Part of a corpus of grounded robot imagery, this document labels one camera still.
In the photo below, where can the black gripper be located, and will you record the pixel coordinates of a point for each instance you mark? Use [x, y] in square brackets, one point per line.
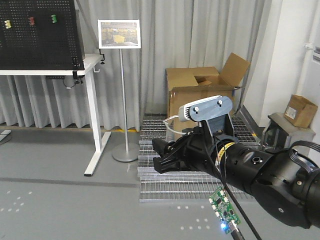
[191, 152]

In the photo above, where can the clear glass beaker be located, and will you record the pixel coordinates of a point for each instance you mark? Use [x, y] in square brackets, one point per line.
[178, 128]

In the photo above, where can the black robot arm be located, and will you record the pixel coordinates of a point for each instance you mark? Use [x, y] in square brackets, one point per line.
[284, 189]

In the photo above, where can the metal floor grating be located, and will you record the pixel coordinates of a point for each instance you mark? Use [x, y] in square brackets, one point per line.
[170, 186]

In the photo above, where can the large open cardboard box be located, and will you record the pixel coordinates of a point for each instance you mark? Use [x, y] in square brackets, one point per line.
[185, 85]

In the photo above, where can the green circuit board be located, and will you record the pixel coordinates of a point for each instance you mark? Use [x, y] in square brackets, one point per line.
[224, 211]

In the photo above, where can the grey metal box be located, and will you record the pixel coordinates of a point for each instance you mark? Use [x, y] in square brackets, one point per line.
[281, 134]

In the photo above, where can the grey curtain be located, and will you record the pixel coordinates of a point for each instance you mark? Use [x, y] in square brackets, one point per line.
[174, 34]

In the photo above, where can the white desk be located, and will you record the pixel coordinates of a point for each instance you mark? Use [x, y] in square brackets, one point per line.
[90, 61]

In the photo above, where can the sign stand with picture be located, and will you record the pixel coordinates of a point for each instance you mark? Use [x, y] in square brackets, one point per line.
[121, 34]

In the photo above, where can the small cardboard box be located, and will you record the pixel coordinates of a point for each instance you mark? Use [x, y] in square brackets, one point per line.
[300, 111]

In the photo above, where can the black pegboard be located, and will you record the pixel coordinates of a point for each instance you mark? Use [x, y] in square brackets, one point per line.
[40, 35]

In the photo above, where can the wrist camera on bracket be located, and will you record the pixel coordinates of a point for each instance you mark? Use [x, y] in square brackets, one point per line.
[212, 111]

